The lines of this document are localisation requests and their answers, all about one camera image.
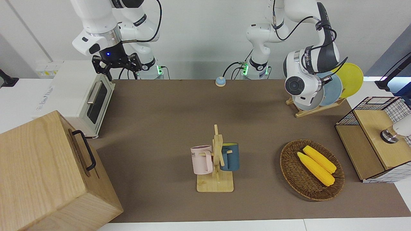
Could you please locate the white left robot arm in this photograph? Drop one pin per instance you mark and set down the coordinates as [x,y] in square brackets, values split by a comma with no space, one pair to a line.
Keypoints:
[301,83]

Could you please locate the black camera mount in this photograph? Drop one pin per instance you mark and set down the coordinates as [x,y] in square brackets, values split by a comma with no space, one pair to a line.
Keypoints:
[8,80]
[390,78]

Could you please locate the wooden mug stand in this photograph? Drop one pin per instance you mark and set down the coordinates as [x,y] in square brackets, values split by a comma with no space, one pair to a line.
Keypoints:
[215,184]

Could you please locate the pink mug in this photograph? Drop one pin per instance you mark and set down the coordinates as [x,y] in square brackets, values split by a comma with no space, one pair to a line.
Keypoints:
[200,160]

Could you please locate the white toaster oven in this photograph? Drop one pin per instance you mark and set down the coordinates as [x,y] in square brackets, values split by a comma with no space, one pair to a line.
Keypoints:
[70,93]

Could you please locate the white cylinder bottle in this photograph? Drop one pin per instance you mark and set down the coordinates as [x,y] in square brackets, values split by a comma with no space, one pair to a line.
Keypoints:
[403,128]

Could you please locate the yellow corn cob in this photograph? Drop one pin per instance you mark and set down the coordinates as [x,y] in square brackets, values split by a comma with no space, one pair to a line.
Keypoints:
[321,158]
[313,168]

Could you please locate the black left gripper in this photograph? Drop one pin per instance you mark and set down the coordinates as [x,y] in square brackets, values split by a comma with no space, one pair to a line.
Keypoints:
[326,80]

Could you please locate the wooden plate rack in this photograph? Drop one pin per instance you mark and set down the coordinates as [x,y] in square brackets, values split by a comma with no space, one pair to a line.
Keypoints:
[316,111]

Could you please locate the dark blue mug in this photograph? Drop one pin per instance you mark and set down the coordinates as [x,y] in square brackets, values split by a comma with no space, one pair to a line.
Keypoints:
[231,158]

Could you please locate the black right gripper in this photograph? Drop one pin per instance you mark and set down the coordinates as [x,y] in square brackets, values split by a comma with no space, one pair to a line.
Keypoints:
[112,54]

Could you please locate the yellow plate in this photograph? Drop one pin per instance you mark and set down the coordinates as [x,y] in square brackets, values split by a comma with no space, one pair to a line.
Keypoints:
[351,78]

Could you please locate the brown wicker basket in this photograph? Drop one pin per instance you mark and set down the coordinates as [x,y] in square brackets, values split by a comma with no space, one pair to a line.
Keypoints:
[295,179]

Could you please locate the white wall socket panel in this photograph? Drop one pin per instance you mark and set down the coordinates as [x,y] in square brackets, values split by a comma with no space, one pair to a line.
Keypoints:
[48,70]

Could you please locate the blue service bell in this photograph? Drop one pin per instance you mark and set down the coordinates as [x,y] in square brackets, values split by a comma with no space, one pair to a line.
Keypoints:
[220,81]

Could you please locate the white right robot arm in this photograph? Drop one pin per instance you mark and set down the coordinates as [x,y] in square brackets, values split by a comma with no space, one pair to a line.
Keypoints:
[93,19]

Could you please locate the brown table mat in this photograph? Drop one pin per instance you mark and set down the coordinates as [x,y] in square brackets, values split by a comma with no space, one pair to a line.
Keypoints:
[160,128]

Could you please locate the wooden box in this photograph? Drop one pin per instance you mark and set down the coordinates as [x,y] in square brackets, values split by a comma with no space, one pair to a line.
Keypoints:
[38,173]

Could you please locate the gray plate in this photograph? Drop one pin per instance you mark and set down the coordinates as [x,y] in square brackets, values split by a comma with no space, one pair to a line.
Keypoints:
[320,96]

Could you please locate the light blue plate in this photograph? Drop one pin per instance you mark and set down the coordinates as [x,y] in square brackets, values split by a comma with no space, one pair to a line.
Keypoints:
[334,88]

